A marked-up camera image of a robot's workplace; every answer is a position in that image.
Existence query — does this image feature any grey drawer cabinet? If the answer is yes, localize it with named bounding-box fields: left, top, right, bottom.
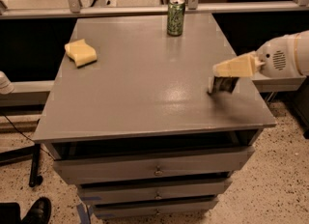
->
left=32, top=13, right=277, bottom=220

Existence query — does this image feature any top grey drawer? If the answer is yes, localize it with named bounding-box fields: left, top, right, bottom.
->
left=53, top=146, right=255, bottom=184

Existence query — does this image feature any black metal stand leg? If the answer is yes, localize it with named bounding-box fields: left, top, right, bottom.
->
left=29, top=144, right=42, bottom=187

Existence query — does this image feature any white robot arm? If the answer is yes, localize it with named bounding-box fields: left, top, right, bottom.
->
left=212, top=31, right=309, bottom=78

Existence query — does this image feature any black cable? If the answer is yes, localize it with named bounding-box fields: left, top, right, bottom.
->
left=0, top=111, right=54, bottom=159

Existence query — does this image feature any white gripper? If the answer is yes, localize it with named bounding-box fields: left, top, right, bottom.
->
left=212, top=34, right=302, bottom=78

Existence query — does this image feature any yellow sponge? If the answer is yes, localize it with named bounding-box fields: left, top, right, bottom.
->
left=65, top=39, right=98, bottom=68

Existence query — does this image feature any blue floor tape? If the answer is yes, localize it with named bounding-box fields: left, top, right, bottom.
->
left=76, top=200, right=102, bottom=224

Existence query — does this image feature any green soda can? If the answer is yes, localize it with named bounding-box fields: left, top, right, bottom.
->
left=167, top=0, right=185, bottom=36

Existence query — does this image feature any grey drawer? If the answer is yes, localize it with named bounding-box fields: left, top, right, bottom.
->
left=78, top=178, right=232, bottom=205
left=94, top=196, right=218, bottom=219
left=53, top=146, right=255, bottom=184

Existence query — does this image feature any black rxbar chocolate wrapper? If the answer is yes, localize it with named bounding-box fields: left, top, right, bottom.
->
left=208, top=76, right=239, bottom=95

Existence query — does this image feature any white cylindrical object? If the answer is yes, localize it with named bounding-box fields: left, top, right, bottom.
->
left=0, top=71, right=14, bottom=95

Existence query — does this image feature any bottom grey drawer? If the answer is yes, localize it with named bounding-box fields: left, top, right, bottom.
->
left=94, top=196, right=218, bottom=219

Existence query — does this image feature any middle grey drawer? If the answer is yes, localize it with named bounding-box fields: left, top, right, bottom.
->
left=78, top=178, right=232, bottom=205

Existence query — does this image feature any black leather shoe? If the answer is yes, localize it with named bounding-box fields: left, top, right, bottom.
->
left=20, top=197, right=52, bottom=224

